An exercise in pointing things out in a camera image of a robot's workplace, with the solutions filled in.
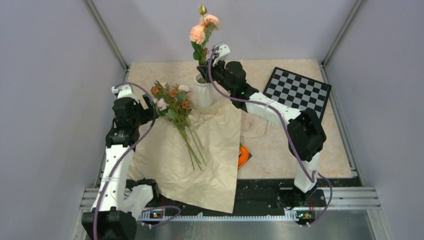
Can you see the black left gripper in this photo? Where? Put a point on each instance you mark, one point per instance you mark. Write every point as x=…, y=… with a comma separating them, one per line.
x=148, y=113

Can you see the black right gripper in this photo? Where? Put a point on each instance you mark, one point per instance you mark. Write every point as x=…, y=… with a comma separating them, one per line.
x=204, y=70

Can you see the peach pink flower stem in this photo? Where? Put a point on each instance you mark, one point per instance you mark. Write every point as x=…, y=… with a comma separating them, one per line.
x=201, y=33

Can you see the orange paper flower bouquet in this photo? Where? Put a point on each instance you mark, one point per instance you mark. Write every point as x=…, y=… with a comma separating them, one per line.
x=201, y=171

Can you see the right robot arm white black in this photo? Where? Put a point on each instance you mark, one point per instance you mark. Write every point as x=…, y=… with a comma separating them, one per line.
x=303, y=129

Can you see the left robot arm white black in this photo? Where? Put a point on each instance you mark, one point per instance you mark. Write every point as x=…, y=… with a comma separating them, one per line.
x=107, y=219

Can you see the white ribbed vase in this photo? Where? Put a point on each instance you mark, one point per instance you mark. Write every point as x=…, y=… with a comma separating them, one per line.
x=203, y=91

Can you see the artificial flower bunch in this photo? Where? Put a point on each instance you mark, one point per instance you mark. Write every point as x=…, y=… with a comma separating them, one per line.
x=172, y=103

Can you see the black grey checkerboard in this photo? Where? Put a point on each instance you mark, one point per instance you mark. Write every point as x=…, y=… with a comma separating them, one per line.
x=298, y=91

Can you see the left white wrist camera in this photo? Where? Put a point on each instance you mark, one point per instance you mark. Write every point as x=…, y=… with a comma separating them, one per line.
x=124, y=91

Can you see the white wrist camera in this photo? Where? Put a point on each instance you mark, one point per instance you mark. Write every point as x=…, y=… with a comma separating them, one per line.
x=219, y=52
x=124, y=91

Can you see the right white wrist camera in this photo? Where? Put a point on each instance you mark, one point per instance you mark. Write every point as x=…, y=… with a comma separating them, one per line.
x=219, y=52

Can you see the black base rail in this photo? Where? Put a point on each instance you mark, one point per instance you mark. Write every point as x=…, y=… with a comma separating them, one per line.
x=254, y=198

